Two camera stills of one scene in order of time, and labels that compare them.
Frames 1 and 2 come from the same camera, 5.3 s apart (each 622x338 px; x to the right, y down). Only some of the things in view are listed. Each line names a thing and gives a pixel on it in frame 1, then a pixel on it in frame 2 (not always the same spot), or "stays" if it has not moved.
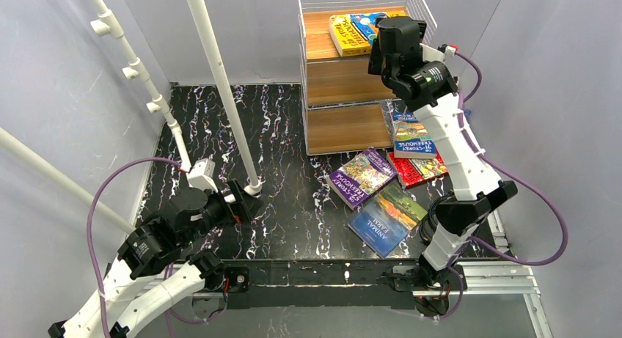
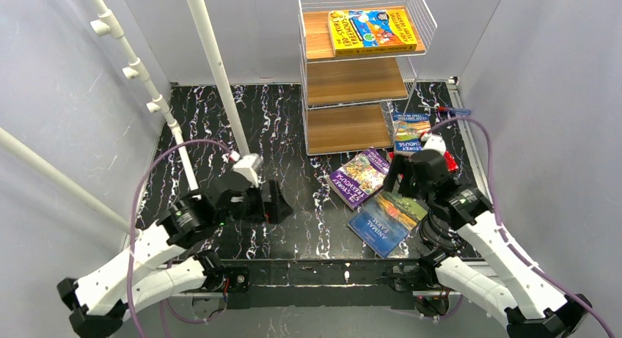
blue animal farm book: [386, 220] stays
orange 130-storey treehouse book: [354, 34] stays
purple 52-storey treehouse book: [358, 179] stays
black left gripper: [238, 199] to [265, 201]
